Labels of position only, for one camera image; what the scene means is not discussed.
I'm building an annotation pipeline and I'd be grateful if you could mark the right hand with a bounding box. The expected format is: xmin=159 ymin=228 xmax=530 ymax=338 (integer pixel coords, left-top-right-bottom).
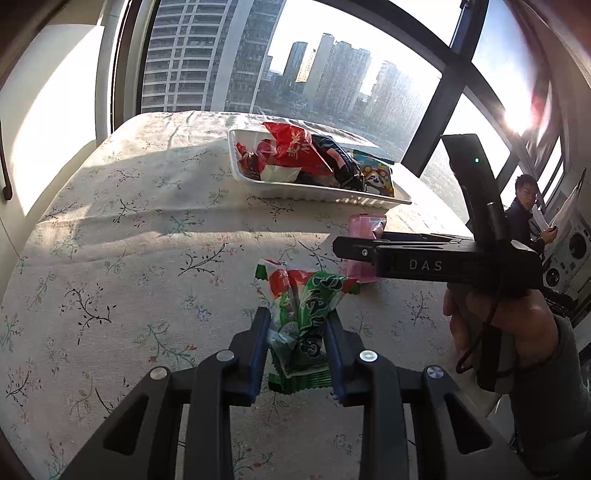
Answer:
xmin=443 ymin=285 xmax=559 ymax=394

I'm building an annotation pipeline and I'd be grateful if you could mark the white plastic tray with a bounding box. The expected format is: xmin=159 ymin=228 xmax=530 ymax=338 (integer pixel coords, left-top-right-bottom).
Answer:
xmin=228 ymin=129 xmax=412 ymax=209

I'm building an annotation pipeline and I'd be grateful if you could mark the green red snack packet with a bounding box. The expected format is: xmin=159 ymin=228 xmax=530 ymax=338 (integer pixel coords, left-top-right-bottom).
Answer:
xmin=256 ymin=259 xmax=360 ymax=395

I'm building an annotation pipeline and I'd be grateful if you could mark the red white snack bag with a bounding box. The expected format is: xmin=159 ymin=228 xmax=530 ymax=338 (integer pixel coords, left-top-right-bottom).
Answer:
xmin=259 ymin=164 xmax=301 ymax=183

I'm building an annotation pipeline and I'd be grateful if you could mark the floral tablecloth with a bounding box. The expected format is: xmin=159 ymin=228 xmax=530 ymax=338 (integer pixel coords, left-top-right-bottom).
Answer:
xmin=0 ymin=109 xmax=509 ymax=480

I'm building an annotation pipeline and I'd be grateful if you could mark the black snack bag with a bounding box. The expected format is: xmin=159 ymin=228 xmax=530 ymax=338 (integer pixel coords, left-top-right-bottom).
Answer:
xmin=311 ymin=134 xmax=366 ymax=192

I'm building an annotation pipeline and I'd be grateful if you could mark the pink snack packet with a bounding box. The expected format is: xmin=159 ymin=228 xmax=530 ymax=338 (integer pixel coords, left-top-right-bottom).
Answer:
xmin=339 ymin=214 xmax=387 ymax=284

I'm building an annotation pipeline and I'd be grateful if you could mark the bystander person in black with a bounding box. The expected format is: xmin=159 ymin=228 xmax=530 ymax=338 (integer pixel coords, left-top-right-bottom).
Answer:
xmin=505 ymin=174 xmax=558 ymax=256

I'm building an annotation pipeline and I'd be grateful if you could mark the right forearm dark sleeve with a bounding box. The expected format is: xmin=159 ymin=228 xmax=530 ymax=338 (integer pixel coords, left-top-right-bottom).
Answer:
xmin=510 ymin=317 xmax=590 ymax=479

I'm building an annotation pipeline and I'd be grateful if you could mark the large red snack bag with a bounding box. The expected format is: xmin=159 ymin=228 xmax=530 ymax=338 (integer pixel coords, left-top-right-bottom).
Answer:
xmin=256 ymin=121 xmax=334 ymax=176

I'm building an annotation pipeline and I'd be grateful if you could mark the red small snack packet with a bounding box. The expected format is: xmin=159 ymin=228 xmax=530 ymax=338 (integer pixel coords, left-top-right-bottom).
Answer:
xmin=235 ymin=142 xmax=260 ymax=180

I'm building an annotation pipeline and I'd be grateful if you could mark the blue panda chips bag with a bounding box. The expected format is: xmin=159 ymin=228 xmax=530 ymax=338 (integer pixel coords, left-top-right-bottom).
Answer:
xmin=353 ymin=149 xmax=394 ymax=198

